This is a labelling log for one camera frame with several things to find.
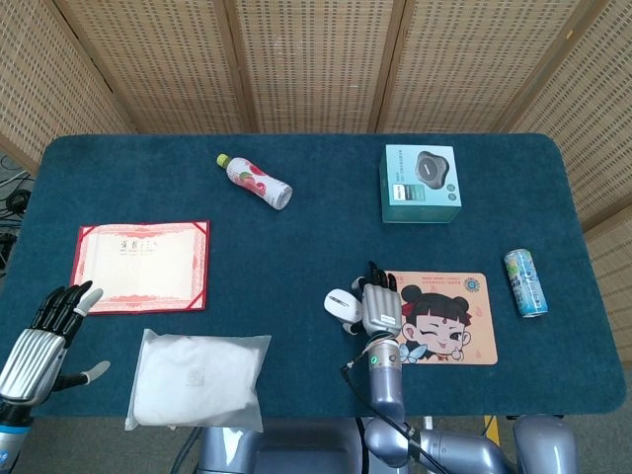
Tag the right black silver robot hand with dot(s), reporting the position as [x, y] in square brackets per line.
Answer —
[380, 306]

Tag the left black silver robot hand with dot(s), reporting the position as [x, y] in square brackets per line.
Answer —
[34, 345]

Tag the white computer mouse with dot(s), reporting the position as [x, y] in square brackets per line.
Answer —
[339, 302]

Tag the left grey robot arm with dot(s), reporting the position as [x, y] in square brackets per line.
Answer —
[12, 439]

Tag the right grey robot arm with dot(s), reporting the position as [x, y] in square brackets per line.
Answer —
[387, 380]

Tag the cartoon girl mouse pad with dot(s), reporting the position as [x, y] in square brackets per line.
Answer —
[469, 326]

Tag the blue felt table cover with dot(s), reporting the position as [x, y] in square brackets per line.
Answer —
[296, 247]

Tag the red certificate folder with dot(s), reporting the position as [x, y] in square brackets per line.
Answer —
[138, 269]

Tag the teal product box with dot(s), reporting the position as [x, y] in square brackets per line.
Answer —
[419, 182]

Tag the blue drink can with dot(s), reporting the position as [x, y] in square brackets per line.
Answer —
[526, 284]

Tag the white plastic bag package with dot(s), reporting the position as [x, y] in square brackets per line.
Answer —
[197, 380]

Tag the pink label drink bottle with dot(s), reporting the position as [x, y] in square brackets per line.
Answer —
[254, 182]

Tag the grey robot torso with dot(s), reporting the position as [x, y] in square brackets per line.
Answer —
[276, 451]

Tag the woven folding screen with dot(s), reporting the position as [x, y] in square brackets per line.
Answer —
[316, 64]

